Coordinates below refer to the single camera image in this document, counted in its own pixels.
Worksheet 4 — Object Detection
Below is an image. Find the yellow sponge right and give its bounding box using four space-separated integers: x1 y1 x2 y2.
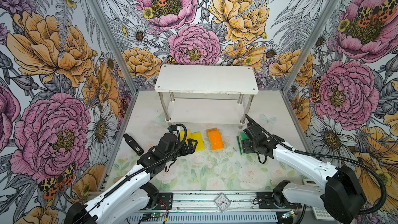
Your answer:
191 132 205 151

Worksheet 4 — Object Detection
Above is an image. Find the black corrugated right cable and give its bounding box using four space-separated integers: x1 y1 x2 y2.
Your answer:
245 114 387 215

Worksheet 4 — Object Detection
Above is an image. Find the white calculator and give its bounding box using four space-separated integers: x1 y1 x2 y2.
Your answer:
302 178 336 222

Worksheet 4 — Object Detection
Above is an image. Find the yellow sponge top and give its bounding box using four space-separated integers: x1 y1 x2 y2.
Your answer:
180 130 191 144

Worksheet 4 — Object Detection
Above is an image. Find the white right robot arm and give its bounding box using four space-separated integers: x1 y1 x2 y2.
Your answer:
244 124 366 224

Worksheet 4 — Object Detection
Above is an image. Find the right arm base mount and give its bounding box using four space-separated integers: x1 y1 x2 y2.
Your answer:
253 180 302 209

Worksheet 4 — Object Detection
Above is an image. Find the yellow sponge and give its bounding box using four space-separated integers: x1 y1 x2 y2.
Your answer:
191 132 205 151
180 130 191 144

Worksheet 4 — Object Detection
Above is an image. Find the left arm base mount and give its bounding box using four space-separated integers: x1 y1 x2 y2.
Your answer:
140 183 174 211

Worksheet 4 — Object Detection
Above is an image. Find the white two-tier metal shelf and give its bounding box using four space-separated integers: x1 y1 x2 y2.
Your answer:
154 65 259 125

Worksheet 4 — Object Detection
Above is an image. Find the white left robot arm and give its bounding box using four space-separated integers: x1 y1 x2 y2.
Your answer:
64 133 198 224

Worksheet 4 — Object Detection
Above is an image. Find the small white clock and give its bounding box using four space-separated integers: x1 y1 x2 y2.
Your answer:
215 193 231 213

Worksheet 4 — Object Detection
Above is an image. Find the orange sponge front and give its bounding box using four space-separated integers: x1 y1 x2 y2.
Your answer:
206 128 224 150

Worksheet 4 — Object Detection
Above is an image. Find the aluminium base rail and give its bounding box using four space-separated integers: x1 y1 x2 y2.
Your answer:
80 189 343 224

